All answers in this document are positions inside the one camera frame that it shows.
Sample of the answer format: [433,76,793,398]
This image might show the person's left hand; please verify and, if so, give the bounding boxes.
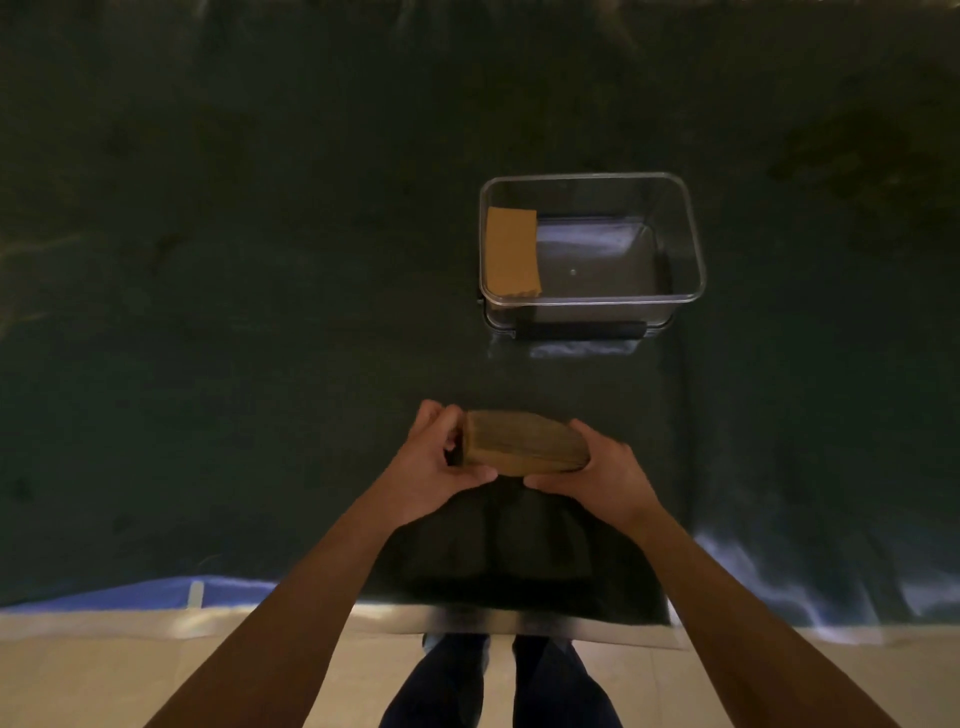
[372,399,498,531]

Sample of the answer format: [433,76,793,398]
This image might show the person's right hand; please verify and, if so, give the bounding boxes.
[524,419,666,533]

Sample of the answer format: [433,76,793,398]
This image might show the stack of brown cardboard sheets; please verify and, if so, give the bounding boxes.
[459,409,591,478]

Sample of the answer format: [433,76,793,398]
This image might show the person's left forearm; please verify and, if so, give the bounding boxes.
[144,487,402,728]

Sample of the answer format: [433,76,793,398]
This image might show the person's right forearm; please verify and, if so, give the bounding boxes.
[637,506,901,728]

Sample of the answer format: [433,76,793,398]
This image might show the black table cover sheet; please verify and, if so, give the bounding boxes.
[0,0,960,630]

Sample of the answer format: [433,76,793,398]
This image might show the brown cardboard sheet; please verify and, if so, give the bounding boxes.
[483,207,543,298]

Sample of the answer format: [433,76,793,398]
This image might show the person's legs in dark trousers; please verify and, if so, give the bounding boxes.
[378,633,624,728]

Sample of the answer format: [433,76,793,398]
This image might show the clear plastic container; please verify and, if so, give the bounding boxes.
[478,173,708,340]

